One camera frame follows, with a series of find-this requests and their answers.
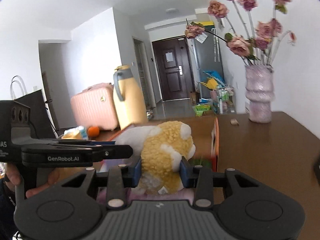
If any black paper shopping bag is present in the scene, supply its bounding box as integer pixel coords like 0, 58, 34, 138
10, 75, 56, 139

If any purple textured vase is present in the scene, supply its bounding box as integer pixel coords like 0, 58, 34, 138
245, 65, 274, 124

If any small beige crumb object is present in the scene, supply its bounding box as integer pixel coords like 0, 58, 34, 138
230, 119, 239, 126

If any dark brown entrance door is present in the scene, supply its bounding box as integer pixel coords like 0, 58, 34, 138
152, 36, 195, 101

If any lavender knitted headband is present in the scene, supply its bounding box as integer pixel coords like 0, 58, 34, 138
125, 188, 194, 204

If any person's left hand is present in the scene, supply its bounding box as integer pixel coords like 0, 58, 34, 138
4, 163, 68, 198

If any orange black card holder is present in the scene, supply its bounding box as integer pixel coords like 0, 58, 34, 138
313, 156, 320, 180

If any yellow ceramic mug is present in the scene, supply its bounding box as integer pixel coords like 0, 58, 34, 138
61, 126, 88, 140

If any red cardboard box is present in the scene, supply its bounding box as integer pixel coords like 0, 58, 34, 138
100, 115, 220, 173

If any dried pink rose bouquet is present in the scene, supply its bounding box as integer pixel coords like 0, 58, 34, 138
184, 0, 296, 72

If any orange fruit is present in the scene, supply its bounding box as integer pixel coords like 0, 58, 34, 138
87, 126, 100, 138

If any grey refrigerator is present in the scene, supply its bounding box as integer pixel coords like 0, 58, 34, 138
191, 25, 225, 99

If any pink small suitcase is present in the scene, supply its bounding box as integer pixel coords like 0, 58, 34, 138
71, 83, 118, 131

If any ceiling lamp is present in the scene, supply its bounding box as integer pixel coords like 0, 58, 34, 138
165, 8, 178, 14

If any yellow white plush toy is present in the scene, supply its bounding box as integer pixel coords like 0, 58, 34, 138
115, 121, 196, 196

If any cluttered storage rack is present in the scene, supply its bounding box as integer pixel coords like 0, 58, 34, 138
197, 70, 236, 114

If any yellow thermos jug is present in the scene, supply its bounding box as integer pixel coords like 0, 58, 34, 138
113, 65, 148, 129

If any yellow box on refrigerator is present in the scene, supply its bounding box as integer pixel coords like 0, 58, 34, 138
200, 21, 215, 27

